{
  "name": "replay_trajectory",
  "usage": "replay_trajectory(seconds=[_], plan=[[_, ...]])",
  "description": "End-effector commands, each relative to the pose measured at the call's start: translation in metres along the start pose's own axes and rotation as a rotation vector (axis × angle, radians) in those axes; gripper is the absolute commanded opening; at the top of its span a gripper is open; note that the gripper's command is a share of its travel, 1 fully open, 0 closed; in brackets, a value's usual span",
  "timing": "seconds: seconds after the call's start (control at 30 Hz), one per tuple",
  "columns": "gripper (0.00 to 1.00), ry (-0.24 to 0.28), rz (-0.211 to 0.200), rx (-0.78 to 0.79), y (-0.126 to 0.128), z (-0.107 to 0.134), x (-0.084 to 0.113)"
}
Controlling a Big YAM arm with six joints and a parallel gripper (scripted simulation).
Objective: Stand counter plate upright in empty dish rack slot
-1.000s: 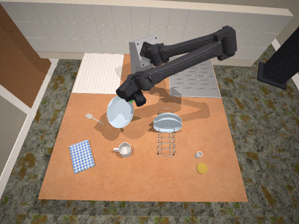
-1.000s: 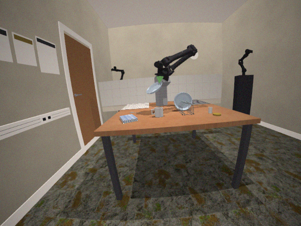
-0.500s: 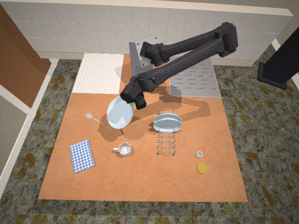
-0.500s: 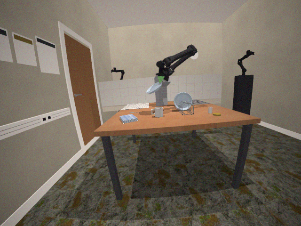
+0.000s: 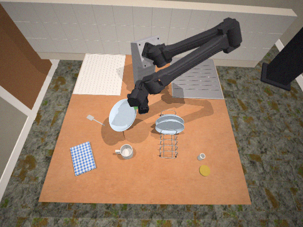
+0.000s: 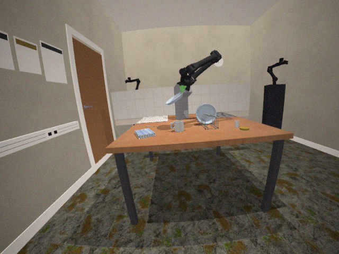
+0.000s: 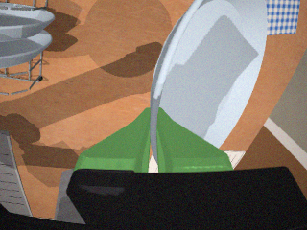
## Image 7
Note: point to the blue checkered towel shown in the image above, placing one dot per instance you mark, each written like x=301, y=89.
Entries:
x=282, y=16

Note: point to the white ribbed draining mat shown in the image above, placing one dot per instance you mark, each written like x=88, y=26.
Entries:
x=233, y=157

